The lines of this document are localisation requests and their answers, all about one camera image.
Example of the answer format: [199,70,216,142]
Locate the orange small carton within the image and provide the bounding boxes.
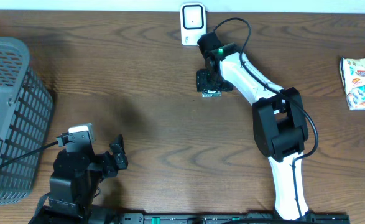
[348,100,365,110]

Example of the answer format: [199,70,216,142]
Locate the black left camera cable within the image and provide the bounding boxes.
[0,140,60,180]

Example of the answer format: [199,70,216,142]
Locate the grey plastic basket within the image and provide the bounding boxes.
[0,37,54,205]

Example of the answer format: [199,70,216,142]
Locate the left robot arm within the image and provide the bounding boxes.
[30,131,128,223]

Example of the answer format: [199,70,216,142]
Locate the dark green round-logo box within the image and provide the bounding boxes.
[202,90,222,98]

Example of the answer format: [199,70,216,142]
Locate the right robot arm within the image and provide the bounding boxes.
[196,32,308,220]

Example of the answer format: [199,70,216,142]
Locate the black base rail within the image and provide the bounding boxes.
[118,212,351,224]

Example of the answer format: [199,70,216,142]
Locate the white snack bag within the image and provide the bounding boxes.
[339,57,365,95]

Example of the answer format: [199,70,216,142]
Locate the white barcode scanner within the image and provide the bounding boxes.
[180,2,206,45]

